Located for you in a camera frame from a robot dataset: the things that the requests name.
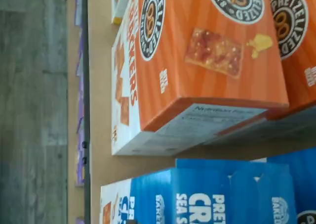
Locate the blue sea salt cracker box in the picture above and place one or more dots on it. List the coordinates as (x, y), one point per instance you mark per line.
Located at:
(197, 184)
(306, 179)

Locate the orange cheddar cracker box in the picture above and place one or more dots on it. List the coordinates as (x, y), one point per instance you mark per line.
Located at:
(209, 85)
(301, 85)

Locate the wooden shelf board with crackers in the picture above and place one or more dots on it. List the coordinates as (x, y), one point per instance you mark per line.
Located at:
(101, 85)

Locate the black metal shelf rack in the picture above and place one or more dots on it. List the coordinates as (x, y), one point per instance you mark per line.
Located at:
(86, 85)

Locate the purple Annie's box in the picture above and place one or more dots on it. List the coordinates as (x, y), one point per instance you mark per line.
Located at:
(79, 6)
(80, 60)
(80, 221)
(80, 164)
(80, 110)

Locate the Simple Mills almond bar box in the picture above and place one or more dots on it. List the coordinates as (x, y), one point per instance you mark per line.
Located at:
(118, 11)

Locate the purple Annie's boxes group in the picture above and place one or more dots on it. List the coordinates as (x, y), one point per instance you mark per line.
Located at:
(71, 85)

